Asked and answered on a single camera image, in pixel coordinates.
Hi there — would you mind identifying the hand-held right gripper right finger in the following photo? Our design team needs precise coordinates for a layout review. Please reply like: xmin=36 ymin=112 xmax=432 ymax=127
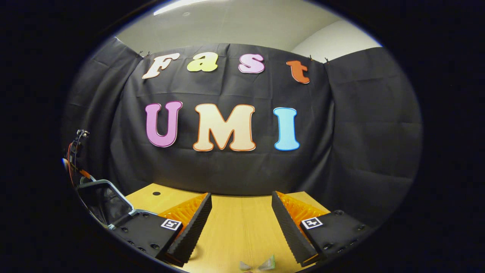
xmin=271 ymin=191 xmax=374 ymax=267

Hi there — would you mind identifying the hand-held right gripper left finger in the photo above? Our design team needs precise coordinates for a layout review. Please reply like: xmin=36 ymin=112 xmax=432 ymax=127
xmin=113 ymin=192 xmax=213 ymax=268

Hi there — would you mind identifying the black backdrop cloth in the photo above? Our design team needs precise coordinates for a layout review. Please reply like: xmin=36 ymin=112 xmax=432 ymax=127
xmin=61 ymin=36 xmax=423 ymax=228

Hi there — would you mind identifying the green-white tube with white cap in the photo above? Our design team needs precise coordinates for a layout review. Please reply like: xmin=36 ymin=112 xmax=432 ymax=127
xmin=258 ymin=255 xmax=275 ymax=271

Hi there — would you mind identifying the light blue small suitcase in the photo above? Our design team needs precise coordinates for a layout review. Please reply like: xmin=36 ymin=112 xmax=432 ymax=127
xmin=77 ymin=180 xmax=158 ymax=231

